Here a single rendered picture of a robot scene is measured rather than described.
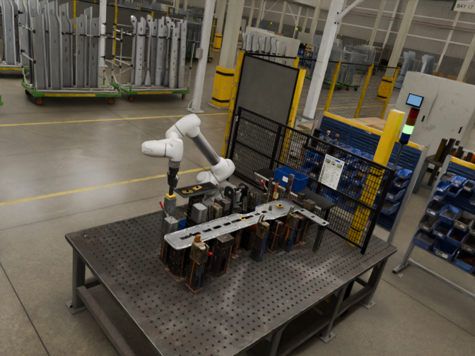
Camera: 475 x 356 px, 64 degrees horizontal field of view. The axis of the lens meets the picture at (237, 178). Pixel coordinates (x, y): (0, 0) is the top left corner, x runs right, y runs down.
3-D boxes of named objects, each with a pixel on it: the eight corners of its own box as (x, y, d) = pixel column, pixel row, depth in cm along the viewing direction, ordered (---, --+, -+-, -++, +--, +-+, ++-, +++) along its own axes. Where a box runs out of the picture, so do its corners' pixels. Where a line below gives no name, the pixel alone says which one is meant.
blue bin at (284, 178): (297, 192, 370) (300, 180, 365) (272, 180, 387) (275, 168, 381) (306, 188, 382) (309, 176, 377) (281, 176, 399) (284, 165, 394)
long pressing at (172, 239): (179, 253, 253) (179, 251, 253) (160, 236, 267) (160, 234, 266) (302, 209, 347) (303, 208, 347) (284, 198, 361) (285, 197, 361)
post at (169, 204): (162, 248, 303) (169, 200, 285) (157, 244, 307) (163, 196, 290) (171, 246, 308) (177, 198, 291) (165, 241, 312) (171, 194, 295)
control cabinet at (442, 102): (378, 152, 941) (413, 50, 845) (387, 150, 977) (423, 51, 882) (443, 178, 841) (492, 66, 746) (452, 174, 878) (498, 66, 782)
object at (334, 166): (336, 191, 359) (346, 161, 347) (317, 181, 373) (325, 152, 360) (337, 191, 360) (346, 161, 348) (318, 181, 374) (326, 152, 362)
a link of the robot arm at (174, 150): (182, 157, 284) (163, 155, 281) (184, 137, 278) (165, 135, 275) (182, 162, 275) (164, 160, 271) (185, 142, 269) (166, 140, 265)
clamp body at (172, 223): (164, 266, 284) (169, 224, 269) (156, 258, 290) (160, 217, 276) (175, 262, 290) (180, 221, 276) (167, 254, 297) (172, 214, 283)
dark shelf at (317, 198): (322, 211, 347) (323, 208, 346) (253, 173, 403) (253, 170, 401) (335, 206, 362) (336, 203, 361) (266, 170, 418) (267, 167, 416)
